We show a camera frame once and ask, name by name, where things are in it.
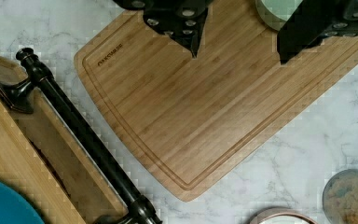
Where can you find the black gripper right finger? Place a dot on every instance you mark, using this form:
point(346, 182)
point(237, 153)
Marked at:
point(312, 22)

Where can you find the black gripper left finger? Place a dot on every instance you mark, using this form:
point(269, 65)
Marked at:
point(181, 20)

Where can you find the light green bowl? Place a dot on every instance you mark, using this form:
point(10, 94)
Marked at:
point(275, 13)

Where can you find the bamboo cutting board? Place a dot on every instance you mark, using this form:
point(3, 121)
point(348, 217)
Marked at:
point(190, 119)

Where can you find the clear cereal jar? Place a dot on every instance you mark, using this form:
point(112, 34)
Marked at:
point(340, 198)

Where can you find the white plate with copper rim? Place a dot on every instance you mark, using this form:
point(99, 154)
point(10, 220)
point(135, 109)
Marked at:
point(281, 216)

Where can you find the blue plate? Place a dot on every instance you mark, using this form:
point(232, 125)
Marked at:
point(14, 209)

